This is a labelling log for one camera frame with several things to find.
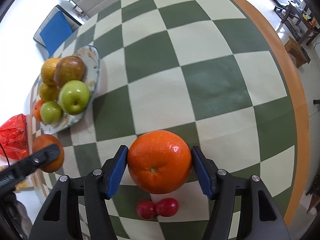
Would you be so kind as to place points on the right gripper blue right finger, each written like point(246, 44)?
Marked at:
point(203, 172)

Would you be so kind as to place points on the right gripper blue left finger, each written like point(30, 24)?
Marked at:
point(115, 170)

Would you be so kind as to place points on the large bright orange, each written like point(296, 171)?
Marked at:
point(159, 162)

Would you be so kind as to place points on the dark brown round fruit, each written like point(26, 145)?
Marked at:
point(43, 141)

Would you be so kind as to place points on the red cherry tomato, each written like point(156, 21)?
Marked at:
point(146, 210)
point(167, 207)

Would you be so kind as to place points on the small orange tangerine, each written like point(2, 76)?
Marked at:
point(37, 108)

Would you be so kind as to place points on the small green apple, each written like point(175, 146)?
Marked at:
point(50, 112)

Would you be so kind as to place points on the large green apple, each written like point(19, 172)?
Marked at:
point(74, 97)

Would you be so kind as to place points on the large yellow orange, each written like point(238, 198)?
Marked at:
point(48, 92)

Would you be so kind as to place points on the red brown apple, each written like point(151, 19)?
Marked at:
point(68, 69)

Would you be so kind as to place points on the yellow citrus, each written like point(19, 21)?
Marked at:
point(48, 69)

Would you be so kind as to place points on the red plastic bag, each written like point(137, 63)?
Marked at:
point(13, 138)

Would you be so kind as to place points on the green checkered tablecloth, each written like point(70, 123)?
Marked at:
point(213, 72)

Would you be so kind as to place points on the blue seat chair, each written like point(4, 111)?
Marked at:
point(55, 29)

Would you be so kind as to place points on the small wooden stool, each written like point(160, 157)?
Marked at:
point(297, 51)

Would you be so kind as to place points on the dark wooden table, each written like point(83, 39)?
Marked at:
point(303, 26)

